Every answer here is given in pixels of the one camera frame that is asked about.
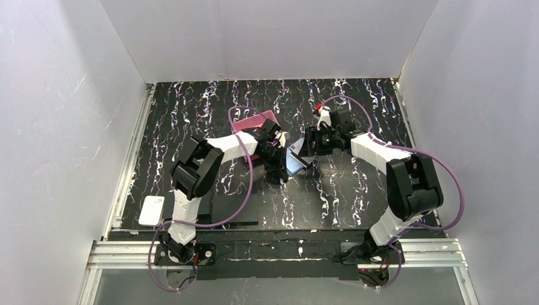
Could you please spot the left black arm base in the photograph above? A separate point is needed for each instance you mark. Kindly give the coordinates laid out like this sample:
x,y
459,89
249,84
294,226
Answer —
x,y
200,254

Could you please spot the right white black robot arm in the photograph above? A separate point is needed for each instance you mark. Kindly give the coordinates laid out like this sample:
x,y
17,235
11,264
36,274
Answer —
x,y
412,184

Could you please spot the white rectangular device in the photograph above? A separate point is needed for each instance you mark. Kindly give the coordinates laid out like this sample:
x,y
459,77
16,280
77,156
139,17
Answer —
x,y
151,211

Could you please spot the aluminium front rail frame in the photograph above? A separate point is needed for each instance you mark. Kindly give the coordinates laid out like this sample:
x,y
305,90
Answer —
x,y
312,257

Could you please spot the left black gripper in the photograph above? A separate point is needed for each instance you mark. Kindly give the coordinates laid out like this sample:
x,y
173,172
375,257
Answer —
x,y
275,162

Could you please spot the aluminium left side rail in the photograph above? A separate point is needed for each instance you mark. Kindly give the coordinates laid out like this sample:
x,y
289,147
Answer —
x,y
115,216

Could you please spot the large black flat plate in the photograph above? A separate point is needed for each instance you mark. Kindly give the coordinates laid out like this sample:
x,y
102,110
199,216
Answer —
x,y
224,206

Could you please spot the small black flat plate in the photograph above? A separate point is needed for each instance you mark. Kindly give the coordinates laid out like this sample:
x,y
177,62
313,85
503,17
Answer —
x,y
204,214

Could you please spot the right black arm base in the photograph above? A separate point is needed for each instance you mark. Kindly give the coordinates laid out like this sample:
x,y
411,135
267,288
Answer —
x,y
352,253

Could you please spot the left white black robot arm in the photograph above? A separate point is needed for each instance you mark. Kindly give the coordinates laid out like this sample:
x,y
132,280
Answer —
x,y
197,167

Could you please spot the pink plastic tray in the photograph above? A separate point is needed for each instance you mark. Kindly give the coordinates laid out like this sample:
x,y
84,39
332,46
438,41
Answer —
x,y
252,122

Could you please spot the blue leather card holder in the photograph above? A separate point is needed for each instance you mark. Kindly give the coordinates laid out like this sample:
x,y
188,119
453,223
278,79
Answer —
x,y
292,167

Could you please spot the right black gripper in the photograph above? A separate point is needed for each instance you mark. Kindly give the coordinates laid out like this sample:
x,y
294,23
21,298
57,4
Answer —
x,y
314,143

